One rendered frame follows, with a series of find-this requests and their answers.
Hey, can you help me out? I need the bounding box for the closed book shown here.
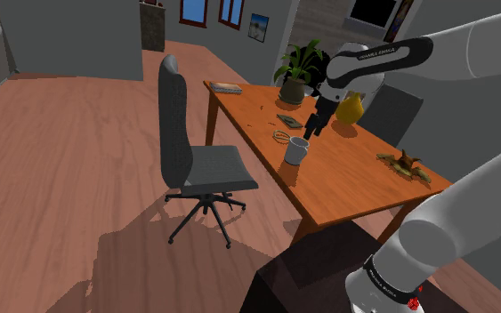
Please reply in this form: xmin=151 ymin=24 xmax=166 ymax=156
xmin=208 ymin=81 xmax=243 ymax=95

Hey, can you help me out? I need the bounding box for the grey office chair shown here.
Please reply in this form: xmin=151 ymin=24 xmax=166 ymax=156
xmin=158 ymin=54 xmax=260 ymax=250

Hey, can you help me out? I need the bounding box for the dark cabinet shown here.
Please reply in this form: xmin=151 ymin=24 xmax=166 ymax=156
xmin=138 ymin=0 xmax=167 ymax=53

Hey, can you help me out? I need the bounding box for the white mug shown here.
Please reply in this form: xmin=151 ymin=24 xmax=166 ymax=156
xmin=283 ymin=135 xmax=311 ymax=166

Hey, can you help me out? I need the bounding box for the yellow vase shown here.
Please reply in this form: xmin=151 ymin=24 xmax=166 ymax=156
xmin=335 ymin=92 xmax=366 ymax=126

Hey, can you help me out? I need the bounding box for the potted green plant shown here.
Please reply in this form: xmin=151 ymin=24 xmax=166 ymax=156
xmin=273 ymin=39 xmax=332 ymax=106

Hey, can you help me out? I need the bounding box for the red framed window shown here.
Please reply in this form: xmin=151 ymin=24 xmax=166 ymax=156
xmin=218 ymin=0 xmax=246 ymax=31
xmin=178 ymin=0 xmax=209 ymax=29

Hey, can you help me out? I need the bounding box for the orange wooden table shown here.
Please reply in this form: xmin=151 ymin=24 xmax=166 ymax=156
xmin=203 ymin=80 xmax=454 ymax=246

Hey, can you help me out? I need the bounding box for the dark flat tablet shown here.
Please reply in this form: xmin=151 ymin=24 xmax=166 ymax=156
xmin=276 ymin=114 xmax=304 ymax=130

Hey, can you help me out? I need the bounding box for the brown bat figure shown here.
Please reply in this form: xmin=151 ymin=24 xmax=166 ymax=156
xmin=376 ymin=148 xmax=432 ymax=184

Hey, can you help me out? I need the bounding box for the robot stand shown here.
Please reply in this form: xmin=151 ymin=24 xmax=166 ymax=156
xmin=238 ymin=220 xmax=469 ymax=313

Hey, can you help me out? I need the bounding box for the dark wall screen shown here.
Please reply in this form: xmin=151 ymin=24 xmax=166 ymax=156
xmin=344 ymin=0 xmax=400 ymax=30

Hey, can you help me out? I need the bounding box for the framed wall picture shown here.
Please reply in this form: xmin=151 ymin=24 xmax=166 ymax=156
xmin=247 ymin=12 xmax=271 ymax=44

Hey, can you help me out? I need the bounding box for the tall framed picture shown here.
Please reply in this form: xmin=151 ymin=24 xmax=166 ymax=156
xmin=383 ymin=0 xmax=416 ymax=44

